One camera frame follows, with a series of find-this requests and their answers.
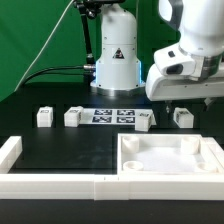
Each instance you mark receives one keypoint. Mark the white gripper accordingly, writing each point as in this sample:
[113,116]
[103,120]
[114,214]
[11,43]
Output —
[165,88]

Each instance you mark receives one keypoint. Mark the white square tabletop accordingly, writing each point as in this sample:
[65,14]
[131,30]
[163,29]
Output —
[175,154]

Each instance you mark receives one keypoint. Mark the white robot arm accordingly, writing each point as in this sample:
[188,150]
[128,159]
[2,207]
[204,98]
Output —
[191,68]

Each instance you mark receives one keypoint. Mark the apriltag marker sheet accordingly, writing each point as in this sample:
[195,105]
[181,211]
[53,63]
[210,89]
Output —
[113,116]

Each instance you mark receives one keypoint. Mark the white u-shaped obstacle fence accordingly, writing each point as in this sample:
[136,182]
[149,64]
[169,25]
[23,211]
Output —
[128,186]

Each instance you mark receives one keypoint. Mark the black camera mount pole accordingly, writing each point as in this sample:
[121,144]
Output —
[89,9]

